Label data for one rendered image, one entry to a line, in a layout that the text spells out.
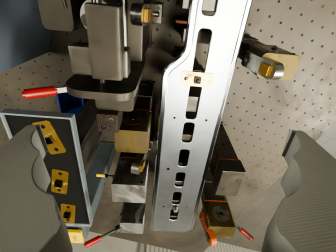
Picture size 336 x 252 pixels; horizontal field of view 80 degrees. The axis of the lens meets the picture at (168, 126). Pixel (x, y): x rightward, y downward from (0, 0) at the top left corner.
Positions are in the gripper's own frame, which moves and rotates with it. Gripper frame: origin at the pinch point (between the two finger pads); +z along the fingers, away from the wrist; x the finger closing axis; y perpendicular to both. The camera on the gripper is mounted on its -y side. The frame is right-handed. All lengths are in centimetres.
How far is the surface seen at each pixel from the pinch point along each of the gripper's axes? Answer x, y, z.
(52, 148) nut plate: -24.3, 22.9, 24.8
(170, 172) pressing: 3, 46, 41
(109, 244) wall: -56, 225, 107
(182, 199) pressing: 8, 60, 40
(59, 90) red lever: -21.6, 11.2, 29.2
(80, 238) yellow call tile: -25, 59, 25
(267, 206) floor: 126, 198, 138
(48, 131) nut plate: -23.8, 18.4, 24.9
